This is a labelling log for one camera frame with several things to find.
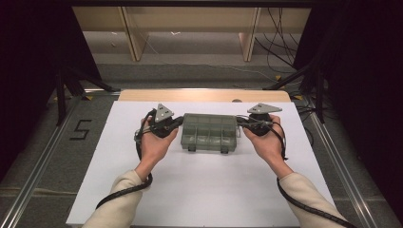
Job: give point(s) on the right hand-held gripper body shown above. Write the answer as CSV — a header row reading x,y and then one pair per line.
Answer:
x,y
261,125

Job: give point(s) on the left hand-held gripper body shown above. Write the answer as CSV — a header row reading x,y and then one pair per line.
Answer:
x,y
163,123

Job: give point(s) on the grey translucent compartment box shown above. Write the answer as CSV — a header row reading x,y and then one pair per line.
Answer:
x,y
209,133

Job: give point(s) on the person's right hand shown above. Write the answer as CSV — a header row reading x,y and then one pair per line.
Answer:
x,y
269,145

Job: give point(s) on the person's left hand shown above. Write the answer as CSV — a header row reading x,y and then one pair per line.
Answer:
x,y
153,148

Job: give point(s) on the black metal stand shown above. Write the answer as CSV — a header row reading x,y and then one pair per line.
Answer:
x,y
60,95
320,95

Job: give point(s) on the white table cover sheet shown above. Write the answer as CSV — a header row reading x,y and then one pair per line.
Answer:
x,y
206,190

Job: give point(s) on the beige wooden bench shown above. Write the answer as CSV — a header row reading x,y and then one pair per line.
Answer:
x,y
190,19

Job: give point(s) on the black curtain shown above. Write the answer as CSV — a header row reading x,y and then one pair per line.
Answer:
x,y
28,63
364,79

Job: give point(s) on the aluminium floor rail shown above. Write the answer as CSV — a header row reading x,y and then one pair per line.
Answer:
x,y
345,177
34,177

